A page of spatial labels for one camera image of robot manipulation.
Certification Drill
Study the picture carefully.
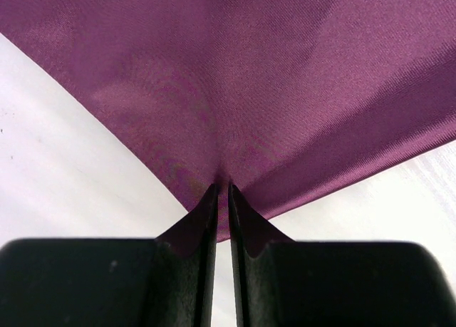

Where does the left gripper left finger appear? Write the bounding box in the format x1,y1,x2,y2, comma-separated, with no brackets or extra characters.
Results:
1,185,218,326

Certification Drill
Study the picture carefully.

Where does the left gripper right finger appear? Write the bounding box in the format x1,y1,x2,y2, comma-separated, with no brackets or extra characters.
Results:
228,185,455,326

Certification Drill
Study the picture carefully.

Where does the purple satin napkin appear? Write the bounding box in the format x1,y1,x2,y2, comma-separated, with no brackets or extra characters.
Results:
1,0,455,240

